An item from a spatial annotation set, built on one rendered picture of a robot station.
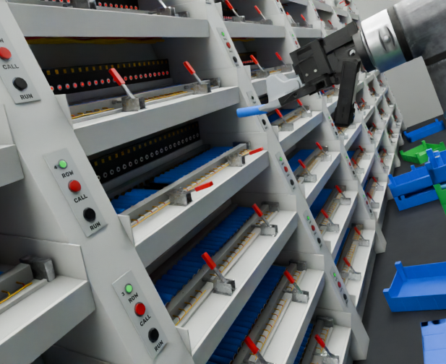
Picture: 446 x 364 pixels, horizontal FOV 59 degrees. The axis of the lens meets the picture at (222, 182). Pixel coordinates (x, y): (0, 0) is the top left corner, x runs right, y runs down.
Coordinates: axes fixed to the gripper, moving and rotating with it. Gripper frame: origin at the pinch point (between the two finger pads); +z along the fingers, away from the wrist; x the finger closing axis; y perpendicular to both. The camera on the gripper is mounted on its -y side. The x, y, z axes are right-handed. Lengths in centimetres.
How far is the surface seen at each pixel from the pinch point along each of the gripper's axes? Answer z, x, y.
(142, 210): 21.5, 20.3, -7.1
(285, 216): 17.5, -26.3, -28.6
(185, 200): 17.2, 13.3, -9.1
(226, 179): 16.5, -2.9, -10.1
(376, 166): 14, -171, -56
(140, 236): 18.2, 26.9, -10.1
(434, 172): -19, -74, -42
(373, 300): 15, -63, -79
